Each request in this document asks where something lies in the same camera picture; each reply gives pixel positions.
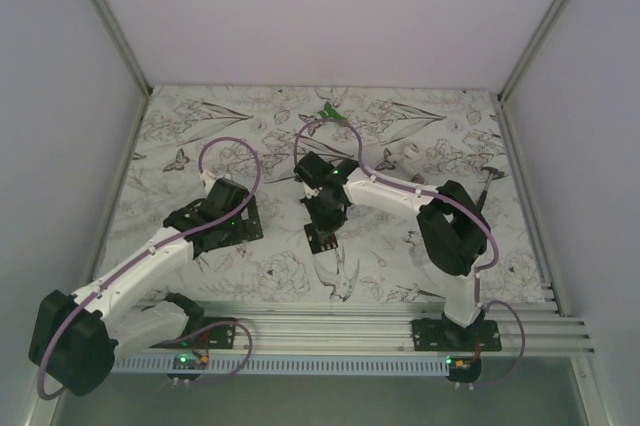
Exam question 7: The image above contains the floral printed table mat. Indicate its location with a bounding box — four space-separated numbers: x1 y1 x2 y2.
98 85 545 304

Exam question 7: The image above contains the right controller board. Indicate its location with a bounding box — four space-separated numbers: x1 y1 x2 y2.
446 356 482 390

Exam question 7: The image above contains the clear plastic fuse box cover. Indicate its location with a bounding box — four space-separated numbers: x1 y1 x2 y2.
409 245 433 270

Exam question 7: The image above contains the metal pipe elbow fitting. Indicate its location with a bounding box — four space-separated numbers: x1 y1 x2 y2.
388 142 427 184

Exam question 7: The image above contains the controller board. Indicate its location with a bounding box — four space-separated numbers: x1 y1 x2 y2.
446 356 482 390
167 354 208 387

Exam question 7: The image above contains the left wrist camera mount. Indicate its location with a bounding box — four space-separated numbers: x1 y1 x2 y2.
199 171 218 184

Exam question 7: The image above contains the black fuse box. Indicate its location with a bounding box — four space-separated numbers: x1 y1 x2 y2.
304 223 338 255

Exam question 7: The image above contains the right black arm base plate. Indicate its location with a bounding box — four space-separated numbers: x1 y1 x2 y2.
411 315 502 353

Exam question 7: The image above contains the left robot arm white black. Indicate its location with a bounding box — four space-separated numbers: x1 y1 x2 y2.
28 178 263 400

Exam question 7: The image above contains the small hammer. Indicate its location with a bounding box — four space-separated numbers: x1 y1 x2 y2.
476 166 505 211

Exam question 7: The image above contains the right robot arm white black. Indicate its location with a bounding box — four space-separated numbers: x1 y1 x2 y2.
294 152 490 351

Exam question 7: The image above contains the aluminium rail frame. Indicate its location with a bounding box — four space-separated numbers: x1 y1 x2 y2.
29 0 640 426

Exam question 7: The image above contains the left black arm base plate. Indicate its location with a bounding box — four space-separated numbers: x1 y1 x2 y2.
158 317 237 353

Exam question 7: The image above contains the left controller board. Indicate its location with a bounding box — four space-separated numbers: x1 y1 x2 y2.
167 354 208 387

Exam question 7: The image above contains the white slotted cable duct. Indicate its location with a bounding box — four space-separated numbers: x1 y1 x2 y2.
112 353 448 377

